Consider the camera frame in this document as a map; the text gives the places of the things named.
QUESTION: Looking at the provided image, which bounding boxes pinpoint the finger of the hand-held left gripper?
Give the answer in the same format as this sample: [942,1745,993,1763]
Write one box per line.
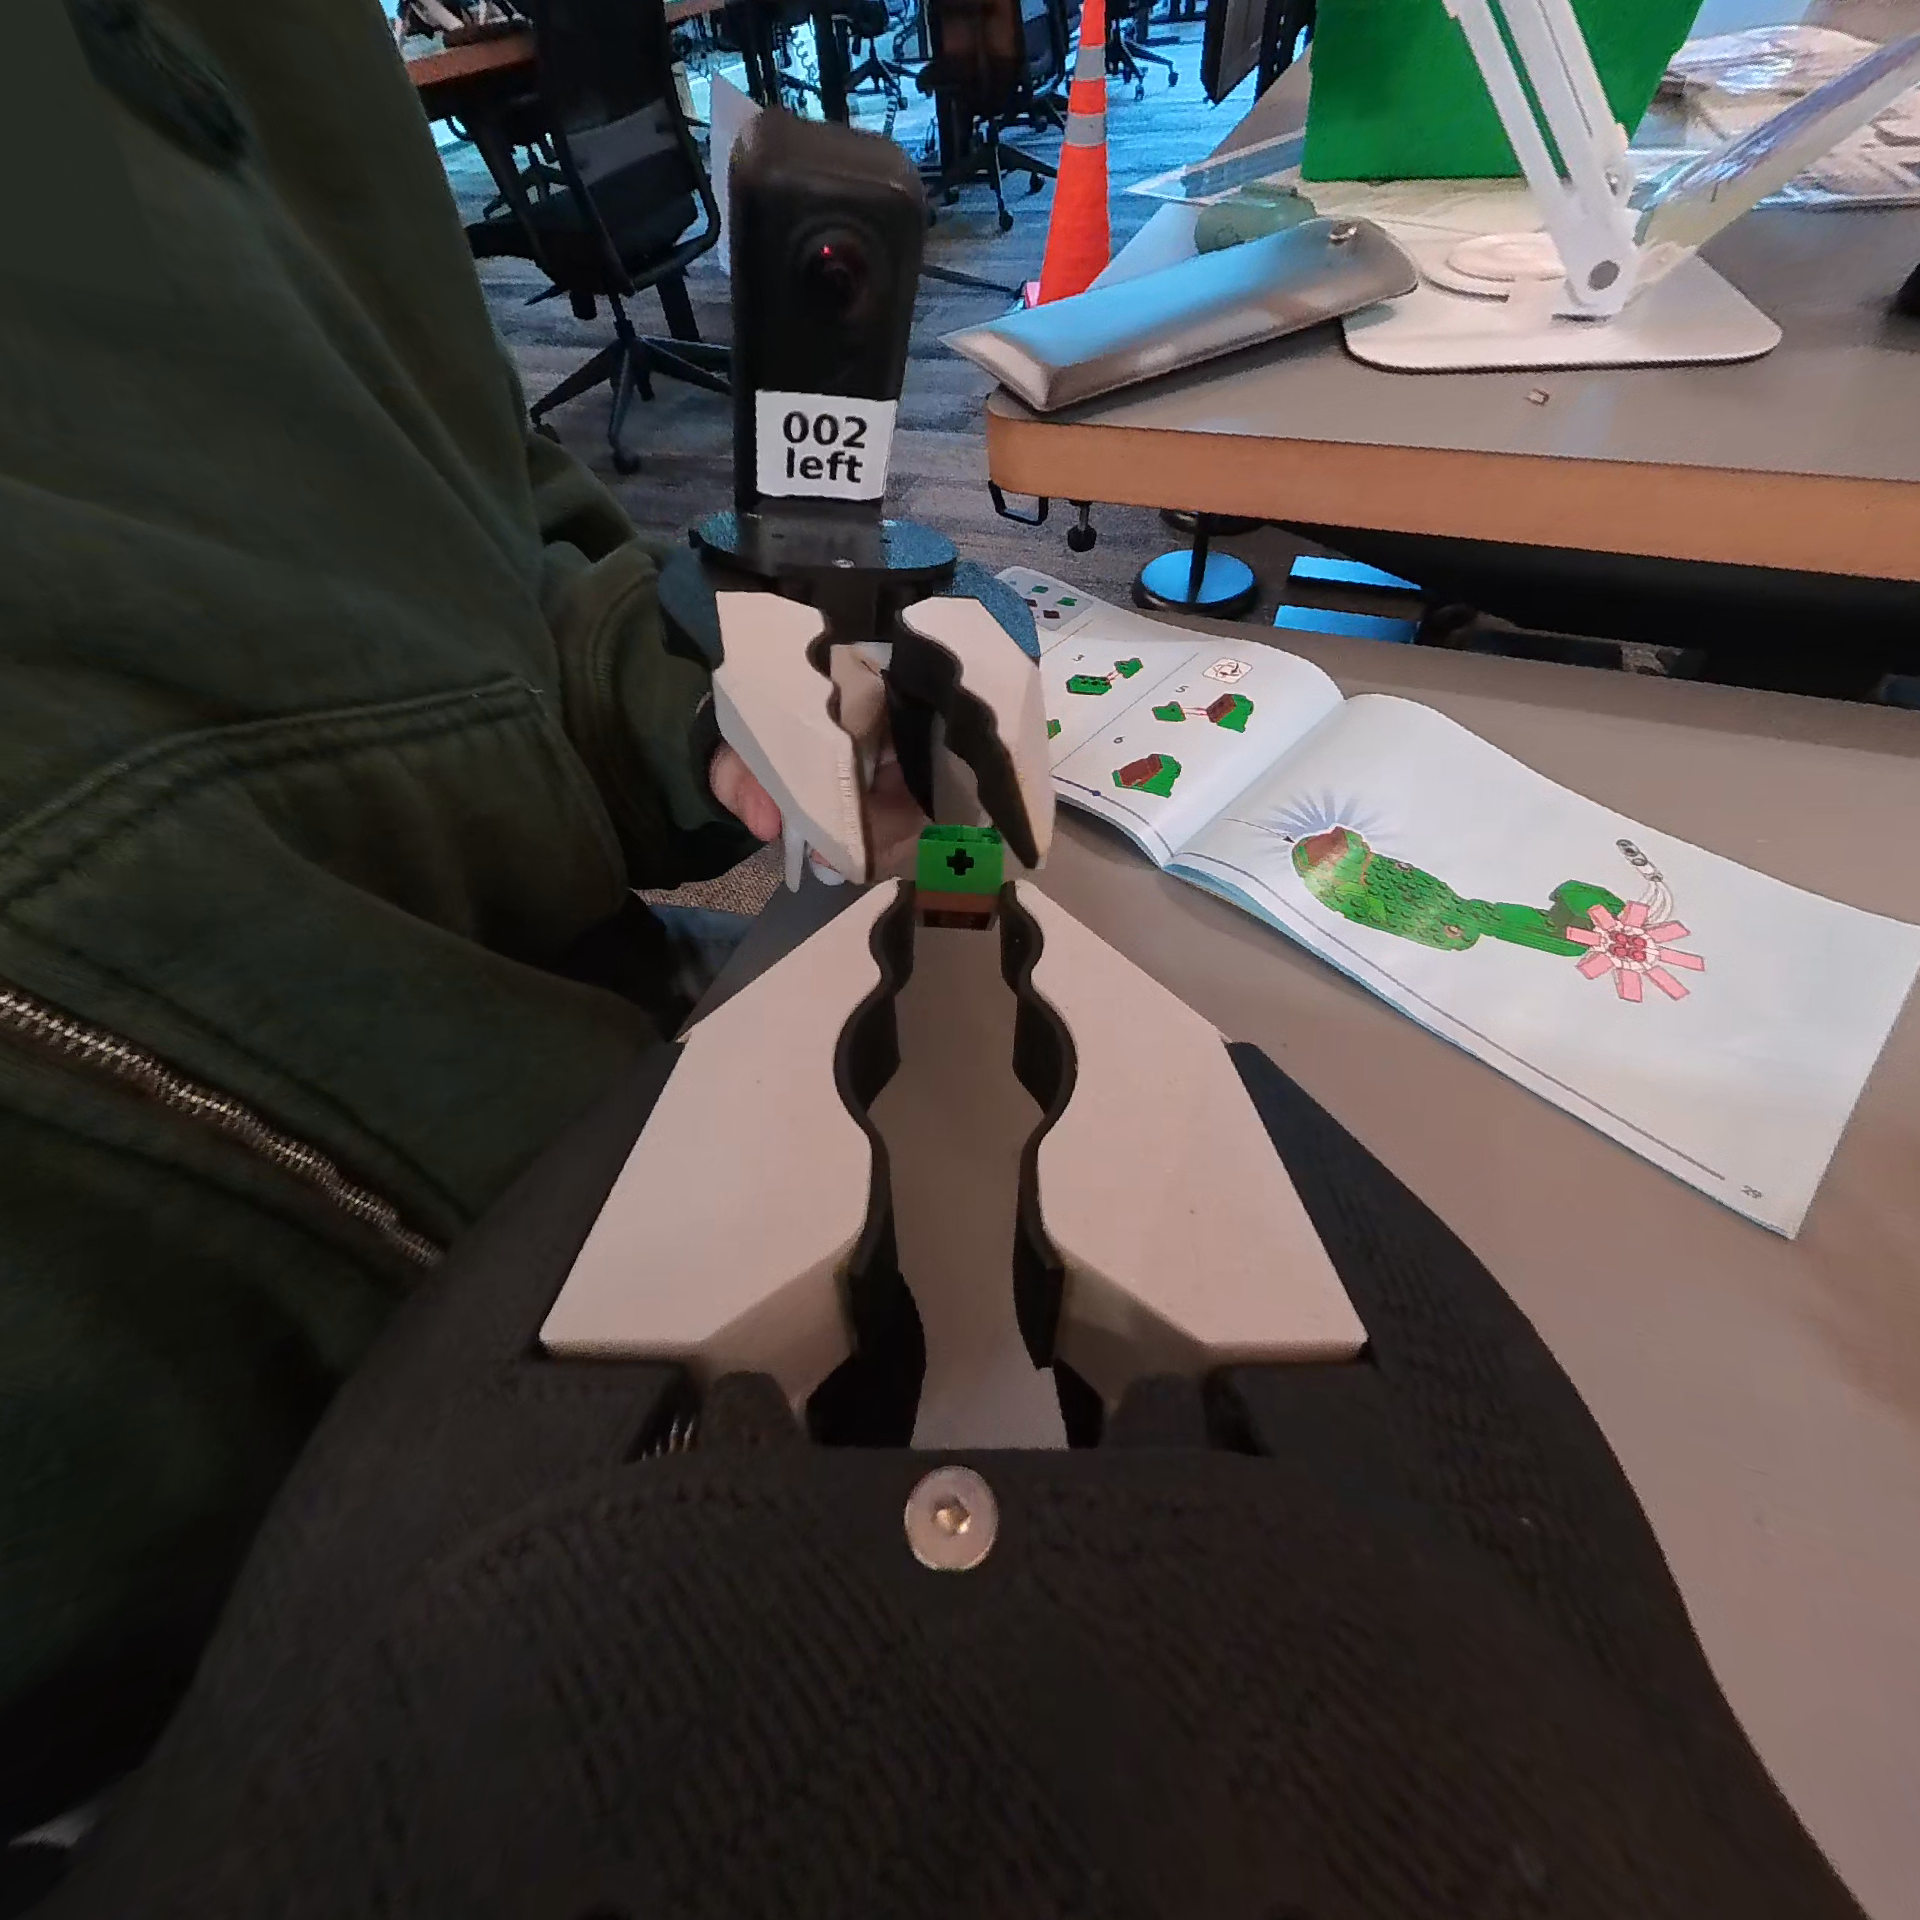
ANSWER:
[885,599,1059,880]
[717,587,890,889]

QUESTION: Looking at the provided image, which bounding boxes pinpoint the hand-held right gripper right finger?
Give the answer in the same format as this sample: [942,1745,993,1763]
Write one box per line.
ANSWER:
[998,880,1369,1447]

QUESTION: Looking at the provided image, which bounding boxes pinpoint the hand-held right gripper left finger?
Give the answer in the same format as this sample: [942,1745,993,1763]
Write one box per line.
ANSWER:
[538,880,921,1447]

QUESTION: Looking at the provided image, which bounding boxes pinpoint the small green lego block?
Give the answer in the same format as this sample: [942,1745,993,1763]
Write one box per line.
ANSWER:
[908,819,1004,935]

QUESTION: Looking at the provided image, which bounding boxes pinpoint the person's left forearm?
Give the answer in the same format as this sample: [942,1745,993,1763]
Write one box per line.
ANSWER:
[522,436,719,883]

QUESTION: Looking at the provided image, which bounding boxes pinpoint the lego instruction booklet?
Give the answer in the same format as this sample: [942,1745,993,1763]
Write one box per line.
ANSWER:
[993,560,1920,1238]

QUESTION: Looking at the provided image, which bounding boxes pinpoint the person's left hand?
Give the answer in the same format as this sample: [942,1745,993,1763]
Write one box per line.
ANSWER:
[706,737,795,846]

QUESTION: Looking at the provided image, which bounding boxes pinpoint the black office chair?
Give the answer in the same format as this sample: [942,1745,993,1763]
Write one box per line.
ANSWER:
[921,0,1072,215]
[467,0,737,472]

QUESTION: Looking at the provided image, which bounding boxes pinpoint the orange traffic cone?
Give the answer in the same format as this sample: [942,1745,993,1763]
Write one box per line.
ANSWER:
[1038,0,1120,301]

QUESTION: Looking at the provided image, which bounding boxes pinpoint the silver pouch case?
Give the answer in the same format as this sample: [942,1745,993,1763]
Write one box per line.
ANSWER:
[942,215,1423,418]

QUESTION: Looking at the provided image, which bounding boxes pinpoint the wooden office table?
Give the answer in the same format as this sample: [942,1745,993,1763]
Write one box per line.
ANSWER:
[407,0,719,84]

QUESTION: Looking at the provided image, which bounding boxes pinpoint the dull green round object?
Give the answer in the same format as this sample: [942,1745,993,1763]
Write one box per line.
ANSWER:
[1203,192,1322,254]

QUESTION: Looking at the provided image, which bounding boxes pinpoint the person's green hoodie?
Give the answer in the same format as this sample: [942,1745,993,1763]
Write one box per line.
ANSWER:
[0,0,753,1846]

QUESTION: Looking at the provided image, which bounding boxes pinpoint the green plastic bin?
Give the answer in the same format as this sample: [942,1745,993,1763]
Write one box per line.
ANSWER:
[1292,0,1708,182]

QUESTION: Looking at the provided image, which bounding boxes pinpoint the white articulated stand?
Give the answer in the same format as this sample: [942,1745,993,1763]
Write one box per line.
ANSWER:
[1342,0,1779,376]

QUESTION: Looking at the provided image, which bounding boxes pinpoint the clear acrylic board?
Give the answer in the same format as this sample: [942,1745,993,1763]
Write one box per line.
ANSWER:
[1638,34,1920,260]

